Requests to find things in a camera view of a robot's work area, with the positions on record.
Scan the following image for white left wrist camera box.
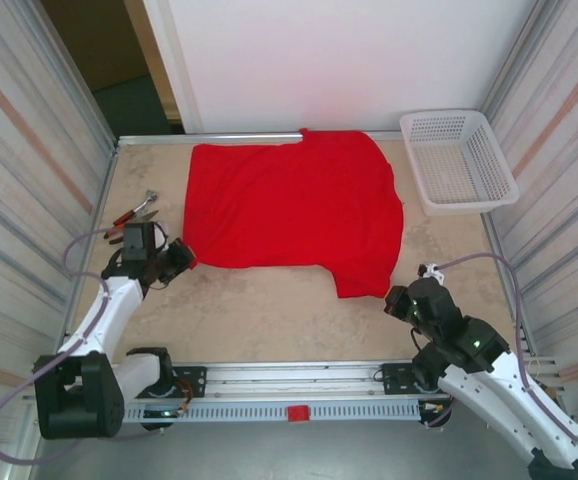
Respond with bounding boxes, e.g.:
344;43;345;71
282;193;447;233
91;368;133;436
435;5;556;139
148;223;173;249

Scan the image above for aluminium table frame rail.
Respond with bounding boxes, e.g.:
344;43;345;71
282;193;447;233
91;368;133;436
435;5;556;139
116;130;405;147

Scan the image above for orange-handled pliers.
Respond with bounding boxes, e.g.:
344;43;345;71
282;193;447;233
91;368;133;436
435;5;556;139
106;209;160;246

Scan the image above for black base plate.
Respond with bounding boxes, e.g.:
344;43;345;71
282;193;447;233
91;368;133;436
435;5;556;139
133;366;208;400
378;363;450;396

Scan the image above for red-handled silver pliers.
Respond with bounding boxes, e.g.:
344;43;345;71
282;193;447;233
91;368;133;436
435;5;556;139
112;189;159;226

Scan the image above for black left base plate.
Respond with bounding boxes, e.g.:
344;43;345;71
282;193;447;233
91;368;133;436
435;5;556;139
133;366;208;400

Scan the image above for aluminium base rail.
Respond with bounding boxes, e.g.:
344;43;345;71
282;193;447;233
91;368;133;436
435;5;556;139
21;362;560;401

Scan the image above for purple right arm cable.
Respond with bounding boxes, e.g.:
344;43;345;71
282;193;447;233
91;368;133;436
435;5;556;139
426;253;578;464

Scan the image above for white slotted cable duct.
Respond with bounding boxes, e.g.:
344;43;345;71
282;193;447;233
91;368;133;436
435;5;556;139
123;402;423;424

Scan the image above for white perforated plastic basket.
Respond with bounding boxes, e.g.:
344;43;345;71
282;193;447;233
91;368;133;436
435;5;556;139
399;109;520;215

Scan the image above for red t-shirt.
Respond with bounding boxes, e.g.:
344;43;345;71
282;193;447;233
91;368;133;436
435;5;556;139
182;128;405;300

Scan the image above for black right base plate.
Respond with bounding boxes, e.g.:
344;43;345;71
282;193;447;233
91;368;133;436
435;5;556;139
378;363;450;396

